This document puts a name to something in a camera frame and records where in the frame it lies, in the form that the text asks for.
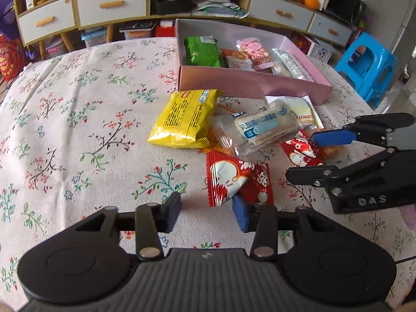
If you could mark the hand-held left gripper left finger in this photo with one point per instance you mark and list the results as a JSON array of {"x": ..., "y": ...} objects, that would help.
[{"x": 174, "y": 213}]

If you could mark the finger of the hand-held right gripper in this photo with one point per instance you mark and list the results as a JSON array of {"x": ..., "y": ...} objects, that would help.
[
  {"x": 331, "y": 137},
  {"x": 312, "y": 175}
]

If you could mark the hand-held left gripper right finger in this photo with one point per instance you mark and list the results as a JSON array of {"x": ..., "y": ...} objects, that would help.
[{"x": 240, "y": 214}]

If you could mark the small orange snack packet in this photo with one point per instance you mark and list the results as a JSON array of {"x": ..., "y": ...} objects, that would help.
[{"x": 331, "y": 152}]

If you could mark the small red snack packet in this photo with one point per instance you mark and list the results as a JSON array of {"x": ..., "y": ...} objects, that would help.
[{"x": 300, "y": 154}]

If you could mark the large red snack packet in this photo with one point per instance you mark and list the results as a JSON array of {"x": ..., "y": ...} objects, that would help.
[{"x": 234, "y": 178}]

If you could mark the pale yellow silver-edged packet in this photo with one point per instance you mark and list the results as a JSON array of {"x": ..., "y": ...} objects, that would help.
[{"x": 304, "y": 109}]

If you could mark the clear bread packet blue label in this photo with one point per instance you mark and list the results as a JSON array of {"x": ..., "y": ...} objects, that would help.
[{"x": 260, "y": 126}]

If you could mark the long clear silver bread packet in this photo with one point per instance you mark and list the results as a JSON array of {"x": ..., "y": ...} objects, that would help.
[{"x": 291, "y": 65}]

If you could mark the yellow snack packet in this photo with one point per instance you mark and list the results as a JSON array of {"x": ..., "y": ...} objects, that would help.
[{"x": 187, "y": 117}]

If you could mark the pink cardboard box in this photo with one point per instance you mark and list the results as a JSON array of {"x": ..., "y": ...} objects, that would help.
[{"x": 243, "y": 84}]

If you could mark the pink cookie packet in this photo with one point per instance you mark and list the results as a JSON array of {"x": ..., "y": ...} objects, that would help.
[{"x": 255, "y": 50}]

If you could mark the orange and white cracker packet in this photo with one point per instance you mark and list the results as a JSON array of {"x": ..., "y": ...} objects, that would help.
[{"x": 237, "y": 60}]

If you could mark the green snack packet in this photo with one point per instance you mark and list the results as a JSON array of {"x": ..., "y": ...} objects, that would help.
[{"x": 203, "y": 52}]

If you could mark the person's right forearm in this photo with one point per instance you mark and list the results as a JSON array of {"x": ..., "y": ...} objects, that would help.
[{"x": 410, "y": 217}]

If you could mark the blue plastic stool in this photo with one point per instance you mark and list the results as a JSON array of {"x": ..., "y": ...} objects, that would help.
[{"x": 367, "y": 68}]

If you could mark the white emblem box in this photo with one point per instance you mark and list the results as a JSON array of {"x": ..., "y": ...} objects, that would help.
[{"x": 320, "y": 50}]

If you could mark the red patterned box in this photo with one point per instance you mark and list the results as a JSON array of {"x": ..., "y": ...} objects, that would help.
[{"x": 300, "y": 40}]

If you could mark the floral tablecloth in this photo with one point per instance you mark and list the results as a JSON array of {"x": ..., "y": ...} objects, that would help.
[{"x": 81, "y": 120}]

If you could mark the black microwave oven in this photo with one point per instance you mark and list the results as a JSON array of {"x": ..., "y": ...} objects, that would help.
[{"x": 344, "y": 3}]

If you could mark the orange fruit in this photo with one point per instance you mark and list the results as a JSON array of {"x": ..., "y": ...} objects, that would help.
[{"x": 312, "y": 2}]

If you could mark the pile of papers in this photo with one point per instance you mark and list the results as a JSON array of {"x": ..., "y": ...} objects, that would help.
[{"x": 221, "y": 5}]

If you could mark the clear bin black lid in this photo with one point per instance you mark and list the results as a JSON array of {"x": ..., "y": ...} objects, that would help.
[{"x": 138, "y": 31}]

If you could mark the blue lidded storage bin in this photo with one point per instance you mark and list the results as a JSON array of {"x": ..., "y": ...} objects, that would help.
[{"x": 94, "y": 37}]

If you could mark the clear bin pink contents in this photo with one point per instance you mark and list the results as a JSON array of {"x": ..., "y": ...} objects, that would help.
[{"x": 58, "y": 47}]

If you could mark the wooden cabinet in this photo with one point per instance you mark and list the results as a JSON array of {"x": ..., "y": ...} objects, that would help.
[{"x": 75, "y": 6}]

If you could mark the purple hat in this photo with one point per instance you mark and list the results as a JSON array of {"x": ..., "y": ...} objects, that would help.
[{"x": 8, "y": 14}]

